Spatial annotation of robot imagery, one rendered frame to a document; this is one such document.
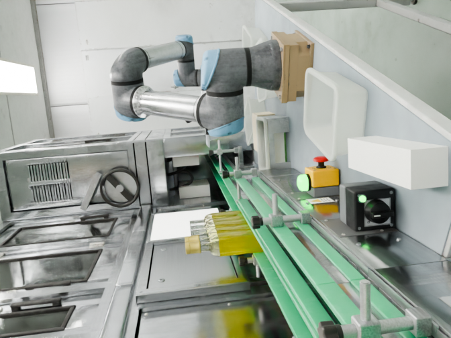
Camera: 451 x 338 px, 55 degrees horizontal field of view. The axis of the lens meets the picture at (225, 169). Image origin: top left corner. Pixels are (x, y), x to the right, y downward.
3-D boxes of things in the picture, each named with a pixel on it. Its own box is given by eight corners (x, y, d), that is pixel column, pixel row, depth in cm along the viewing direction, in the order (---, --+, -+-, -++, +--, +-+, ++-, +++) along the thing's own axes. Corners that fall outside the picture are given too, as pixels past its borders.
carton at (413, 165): (375, 135, 89) (347, 138, 88) (447, 146, 65) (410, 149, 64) (376, 164, 89) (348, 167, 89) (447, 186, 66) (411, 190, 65)
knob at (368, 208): (386, 220, 82) (395, 225, 79) (364, 222, 82) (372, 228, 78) (386, 198, 81) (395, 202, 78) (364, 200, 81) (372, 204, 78)
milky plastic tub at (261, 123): (279, 169, 177) (258, 171, 176) (276, 114, 173) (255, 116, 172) (290, 176, 160) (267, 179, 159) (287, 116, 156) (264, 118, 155)
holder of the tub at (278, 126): (281, 182, 178) (262, 183, 177) (277, 115, 173) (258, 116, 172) (292, 190, 161) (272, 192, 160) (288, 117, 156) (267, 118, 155)
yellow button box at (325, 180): (331, 189, 118) (305, 192, 117) (331, 162, 116) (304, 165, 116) (341, 195, 111) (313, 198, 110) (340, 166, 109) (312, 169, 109)
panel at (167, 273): (220, 212, 217) (152, 218, 214) (219, 206, 217) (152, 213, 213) (251, 290, 129) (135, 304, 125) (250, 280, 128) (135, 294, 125)
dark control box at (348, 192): (378, 216, 91) (339, 220, 90) (377, 180, 89) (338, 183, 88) (398, 228, 83) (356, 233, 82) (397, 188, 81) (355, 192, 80)
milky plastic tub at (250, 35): (260, 22, 194) (241, 23, 193) (272, 35, 175) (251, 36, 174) (260, 60, 203) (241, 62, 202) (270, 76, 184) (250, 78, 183)
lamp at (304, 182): (306, 188, 115) (295, 190, 115) (305, 172, 115) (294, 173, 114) (311, 192, 111) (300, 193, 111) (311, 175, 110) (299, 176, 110)
